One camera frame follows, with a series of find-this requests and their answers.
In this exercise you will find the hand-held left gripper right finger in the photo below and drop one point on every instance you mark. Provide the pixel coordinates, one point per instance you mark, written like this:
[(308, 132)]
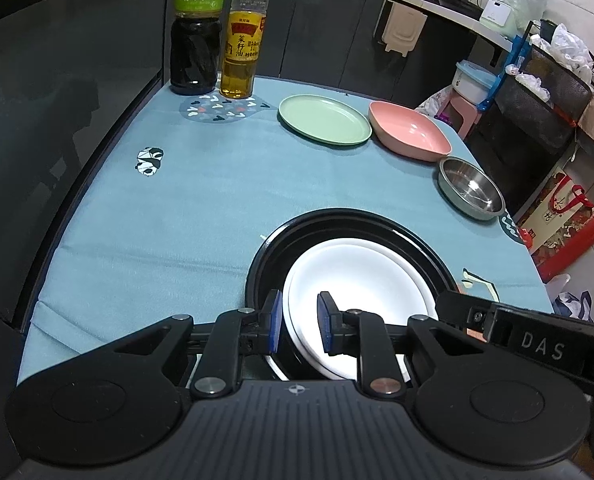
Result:
[(325, 322)]

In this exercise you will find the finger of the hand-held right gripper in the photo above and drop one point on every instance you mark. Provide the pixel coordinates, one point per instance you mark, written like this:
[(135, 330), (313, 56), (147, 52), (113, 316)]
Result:
[(325, 322), (462, 307)]

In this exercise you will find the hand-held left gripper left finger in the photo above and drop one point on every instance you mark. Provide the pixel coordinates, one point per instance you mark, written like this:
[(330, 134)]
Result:
[(276, 320)]

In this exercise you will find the white plate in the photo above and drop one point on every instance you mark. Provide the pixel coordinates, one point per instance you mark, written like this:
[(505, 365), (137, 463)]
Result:
[(431, 300)]

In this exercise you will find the white round bowl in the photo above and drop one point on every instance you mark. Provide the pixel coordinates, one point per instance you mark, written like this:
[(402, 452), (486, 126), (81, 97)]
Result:
[(367, 285)]

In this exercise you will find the black plastic bowl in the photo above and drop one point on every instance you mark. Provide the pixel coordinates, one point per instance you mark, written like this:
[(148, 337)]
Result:
[(272, 255)]

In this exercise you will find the stainless steel bowl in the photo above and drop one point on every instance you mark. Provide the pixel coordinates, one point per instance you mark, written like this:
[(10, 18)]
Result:
[(469, 187)]

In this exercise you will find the pink square bowl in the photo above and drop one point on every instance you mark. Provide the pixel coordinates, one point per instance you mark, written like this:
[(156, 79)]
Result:
[(409, 127)]

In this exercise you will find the green round plate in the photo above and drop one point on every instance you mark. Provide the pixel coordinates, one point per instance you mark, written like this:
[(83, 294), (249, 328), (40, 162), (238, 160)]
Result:
[(322, 117)]

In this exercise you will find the red gift bag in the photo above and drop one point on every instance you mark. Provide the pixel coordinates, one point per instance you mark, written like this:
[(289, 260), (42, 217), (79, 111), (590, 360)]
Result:
[(562, 235)]

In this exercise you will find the blue printed tablecloth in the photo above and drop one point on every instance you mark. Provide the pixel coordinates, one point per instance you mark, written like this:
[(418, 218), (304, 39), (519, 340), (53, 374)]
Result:
[(177, 200)]

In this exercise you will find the pink plastic stool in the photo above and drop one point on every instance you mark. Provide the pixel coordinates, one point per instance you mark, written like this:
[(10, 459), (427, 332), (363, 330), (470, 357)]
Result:
[(462, 115)]

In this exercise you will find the black mesh storage rack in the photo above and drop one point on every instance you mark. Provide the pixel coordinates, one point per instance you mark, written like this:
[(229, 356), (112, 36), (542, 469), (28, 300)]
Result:
[(532, 125)]

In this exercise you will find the floral plastic bag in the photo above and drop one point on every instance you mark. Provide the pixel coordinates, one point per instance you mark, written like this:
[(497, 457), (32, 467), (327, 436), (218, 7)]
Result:
[(432, 102)]

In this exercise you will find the white container blue lid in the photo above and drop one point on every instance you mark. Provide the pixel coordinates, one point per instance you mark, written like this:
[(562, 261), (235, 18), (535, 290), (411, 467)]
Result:
[(472, 80)]

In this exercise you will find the small white plastic bag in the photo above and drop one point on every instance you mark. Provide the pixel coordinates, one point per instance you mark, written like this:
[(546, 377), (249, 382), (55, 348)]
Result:
[(533, 86)]

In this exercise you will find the oil bottle yellow label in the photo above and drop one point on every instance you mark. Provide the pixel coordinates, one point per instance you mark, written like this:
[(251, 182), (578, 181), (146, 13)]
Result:
[(242, 60)]

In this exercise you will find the dark vinegar bottle green label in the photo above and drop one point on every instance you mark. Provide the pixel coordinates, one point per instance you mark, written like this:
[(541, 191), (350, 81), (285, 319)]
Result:
[(197, 55)]

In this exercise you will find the crumpled white plastic bags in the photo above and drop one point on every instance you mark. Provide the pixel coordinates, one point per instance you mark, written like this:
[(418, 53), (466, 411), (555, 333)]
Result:
[(572, 50)]

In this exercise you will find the white hanging trash bin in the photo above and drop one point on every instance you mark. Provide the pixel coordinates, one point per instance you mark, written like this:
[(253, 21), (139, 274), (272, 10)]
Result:
[(401, 27)]

